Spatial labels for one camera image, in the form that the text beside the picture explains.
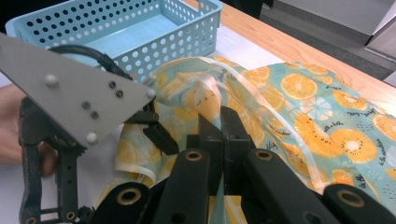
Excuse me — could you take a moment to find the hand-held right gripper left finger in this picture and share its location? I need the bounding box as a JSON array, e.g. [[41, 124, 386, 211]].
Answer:
[[186, 112, 224, 197]]

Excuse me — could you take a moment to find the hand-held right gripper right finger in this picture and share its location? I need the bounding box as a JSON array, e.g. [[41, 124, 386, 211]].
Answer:
[[220, 105, 256, 196]]

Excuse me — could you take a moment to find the orange-slice print cloth bag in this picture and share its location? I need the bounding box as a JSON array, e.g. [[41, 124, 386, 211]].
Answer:
[[92, 55, 396, 224]]

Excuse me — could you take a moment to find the blue perforated plastic basket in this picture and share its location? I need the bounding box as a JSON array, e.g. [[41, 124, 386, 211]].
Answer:
[[4, 0, 224, 84]]

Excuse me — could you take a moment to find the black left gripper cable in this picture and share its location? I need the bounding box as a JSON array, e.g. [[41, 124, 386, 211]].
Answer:
[[49, 44, 134, 81]]

